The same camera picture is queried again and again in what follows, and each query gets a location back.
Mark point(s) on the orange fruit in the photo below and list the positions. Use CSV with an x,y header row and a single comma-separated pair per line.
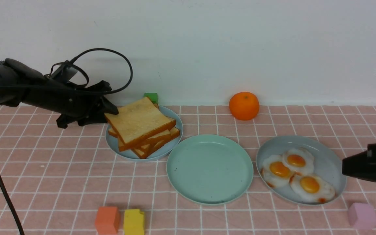
x,y
244,106

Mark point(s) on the teal centre plate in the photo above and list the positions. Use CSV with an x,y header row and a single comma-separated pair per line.
x,y
209,169

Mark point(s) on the blue-grey bread plate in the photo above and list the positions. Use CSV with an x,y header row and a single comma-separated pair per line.
x,y
113,142

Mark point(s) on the yellow cube block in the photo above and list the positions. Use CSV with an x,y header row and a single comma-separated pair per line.
x,y
134,222

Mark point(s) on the fried egg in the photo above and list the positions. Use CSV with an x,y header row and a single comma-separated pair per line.
x,y
312,188
299,161
274,172

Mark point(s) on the orange cube block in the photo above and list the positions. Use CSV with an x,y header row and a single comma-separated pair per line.
x,y
107,220

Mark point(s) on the pink cube block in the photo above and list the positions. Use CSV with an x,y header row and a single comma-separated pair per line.
x,y
362,216

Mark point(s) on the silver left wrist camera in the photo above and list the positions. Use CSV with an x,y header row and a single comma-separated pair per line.
x,y
62,72

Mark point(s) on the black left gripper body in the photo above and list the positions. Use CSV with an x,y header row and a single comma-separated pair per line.
x,y
74,105

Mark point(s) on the grey egg plate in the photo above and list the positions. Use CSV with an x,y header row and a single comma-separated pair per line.
x,y
327,164

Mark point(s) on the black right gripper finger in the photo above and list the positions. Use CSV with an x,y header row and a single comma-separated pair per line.
x,y
356,166

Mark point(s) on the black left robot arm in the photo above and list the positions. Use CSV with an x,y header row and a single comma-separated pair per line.
x,y
16,77

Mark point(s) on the green cube block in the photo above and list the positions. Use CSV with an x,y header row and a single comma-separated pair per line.
x,y
153,97

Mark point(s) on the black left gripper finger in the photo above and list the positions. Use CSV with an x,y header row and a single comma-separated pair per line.
x,y
108,107

